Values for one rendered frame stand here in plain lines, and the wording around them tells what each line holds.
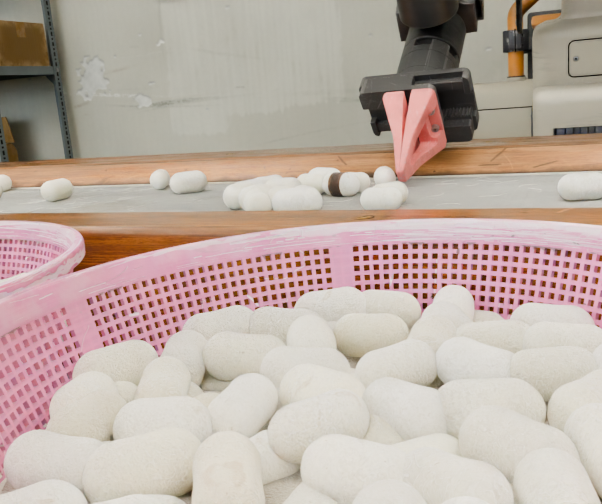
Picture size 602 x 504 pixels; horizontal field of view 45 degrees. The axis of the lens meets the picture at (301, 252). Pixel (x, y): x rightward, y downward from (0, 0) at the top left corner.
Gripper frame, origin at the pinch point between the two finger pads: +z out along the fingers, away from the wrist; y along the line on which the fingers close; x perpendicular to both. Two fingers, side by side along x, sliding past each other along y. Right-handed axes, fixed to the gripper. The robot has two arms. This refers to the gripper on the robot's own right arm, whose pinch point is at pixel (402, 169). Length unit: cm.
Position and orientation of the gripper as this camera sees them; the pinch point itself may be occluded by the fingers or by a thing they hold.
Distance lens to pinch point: 64.5
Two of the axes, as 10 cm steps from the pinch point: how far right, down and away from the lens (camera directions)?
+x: 3.2, 6.1, 7.2
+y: 9.1, 0.1, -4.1
